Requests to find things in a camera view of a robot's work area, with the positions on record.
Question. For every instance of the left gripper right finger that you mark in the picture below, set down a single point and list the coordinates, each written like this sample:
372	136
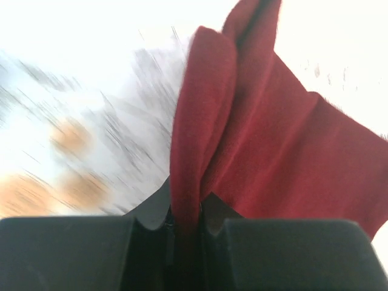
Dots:
279	254

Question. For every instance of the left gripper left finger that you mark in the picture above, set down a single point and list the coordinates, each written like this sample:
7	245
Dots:
125	252

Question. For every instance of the dark red t-shirt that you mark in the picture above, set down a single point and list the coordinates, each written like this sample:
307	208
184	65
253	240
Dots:
247	130

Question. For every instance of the floral patterned table mat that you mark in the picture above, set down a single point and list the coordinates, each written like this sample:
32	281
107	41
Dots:
89	89

